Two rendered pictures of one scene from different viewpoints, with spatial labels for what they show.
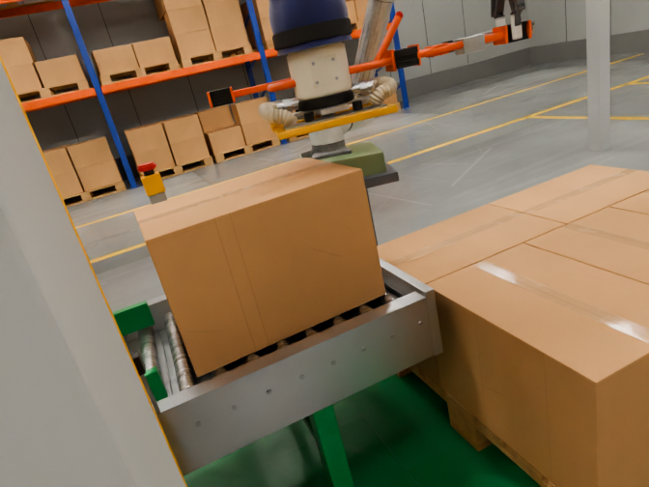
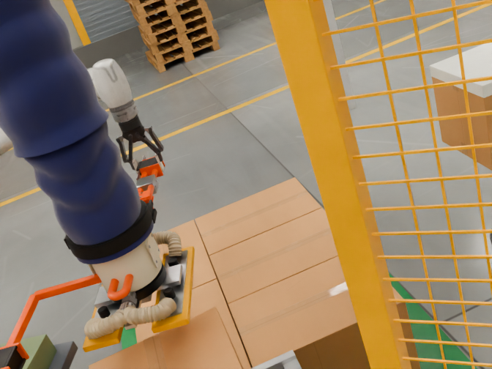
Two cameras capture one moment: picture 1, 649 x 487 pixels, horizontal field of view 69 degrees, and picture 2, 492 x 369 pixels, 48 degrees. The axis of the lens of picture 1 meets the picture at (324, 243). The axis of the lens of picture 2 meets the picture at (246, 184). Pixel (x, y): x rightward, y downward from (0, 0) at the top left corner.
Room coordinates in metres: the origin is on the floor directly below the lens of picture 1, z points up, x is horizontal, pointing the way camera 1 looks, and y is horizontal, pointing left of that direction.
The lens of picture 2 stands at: (0.81, 1.11, 1.97)
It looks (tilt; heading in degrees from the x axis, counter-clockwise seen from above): 27 degrees down; 282
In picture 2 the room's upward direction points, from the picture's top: 20 degrees counter-clockwise
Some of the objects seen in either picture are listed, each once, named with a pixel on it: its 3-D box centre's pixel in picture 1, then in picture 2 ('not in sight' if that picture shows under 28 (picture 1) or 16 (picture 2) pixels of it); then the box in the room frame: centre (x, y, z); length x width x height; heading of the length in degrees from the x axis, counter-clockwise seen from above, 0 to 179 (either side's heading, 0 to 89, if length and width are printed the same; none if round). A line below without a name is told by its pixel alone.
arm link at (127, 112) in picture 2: not in sight; (124, 110); (1.53, -0.69, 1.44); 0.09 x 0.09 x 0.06
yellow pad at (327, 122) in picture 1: (334, 115); (173, 281); (1.37, -0.11, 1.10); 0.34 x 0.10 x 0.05; 96
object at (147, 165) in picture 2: (512, 33); (152, 167); (1.52, -0.70, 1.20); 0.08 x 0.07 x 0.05; 96
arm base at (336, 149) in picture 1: (324, 149); not in sight; (2.19, -0.10, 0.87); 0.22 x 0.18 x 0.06; 93
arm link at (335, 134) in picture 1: (324, 117); not in sight; (2.20, -0.13, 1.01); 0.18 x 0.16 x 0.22; 127
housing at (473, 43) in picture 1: (469, 44); (147, 186); (1.51, -0.56, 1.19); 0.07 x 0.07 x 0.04; 6
